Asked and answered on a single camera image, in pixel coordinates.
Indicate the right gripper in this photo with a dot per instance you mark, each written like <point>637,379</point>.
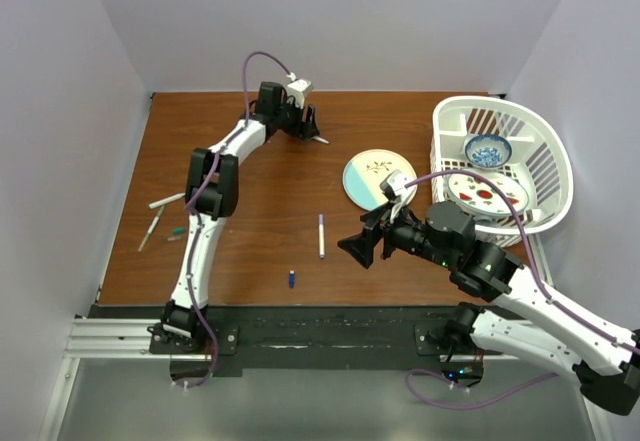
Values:
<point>361,245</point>

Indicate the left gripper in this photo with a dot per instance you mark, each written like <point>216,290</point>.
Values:
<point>306,129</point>

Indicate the white marker black tip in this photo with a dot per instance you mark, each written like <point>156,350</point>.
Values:
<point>321,140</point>

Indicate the white marker with purple ink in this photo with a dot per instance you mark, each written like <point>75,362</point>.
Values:
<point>321,237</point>

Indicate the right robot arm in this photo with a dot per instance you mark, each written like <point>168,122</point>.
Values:
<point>558,334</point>

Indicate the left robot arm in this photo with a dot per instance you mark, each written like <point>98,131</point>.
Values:
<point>212,193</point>

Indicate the thin green white pen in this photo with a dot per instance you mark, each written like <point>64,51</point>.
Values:
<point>151,228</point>

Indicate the cream and blue plate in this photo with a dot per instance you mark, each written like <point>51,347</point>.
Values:
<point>365,171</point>

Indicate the watermelon pattern plate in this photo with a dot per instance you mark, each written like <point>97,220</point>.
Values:
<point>477,197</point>

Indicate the blue patterned bowl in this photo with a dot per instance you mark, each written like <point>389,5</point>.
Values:
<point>488,151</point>

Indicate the white marker green tip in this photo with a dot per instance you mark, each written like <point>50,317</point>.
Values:
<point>167,200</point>

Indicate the white plastic basket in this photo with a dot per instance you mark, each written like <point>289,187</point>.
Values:
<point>539,161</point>

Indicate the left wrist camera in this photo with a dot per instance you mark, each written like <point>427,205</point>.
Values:
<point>299,90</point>

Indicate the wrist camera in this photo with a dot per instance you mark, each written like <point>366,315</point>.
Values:
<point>299,90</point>
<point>399,189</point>

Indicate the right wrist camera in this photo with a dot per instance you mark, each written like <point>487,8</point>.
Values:
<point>399,189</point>

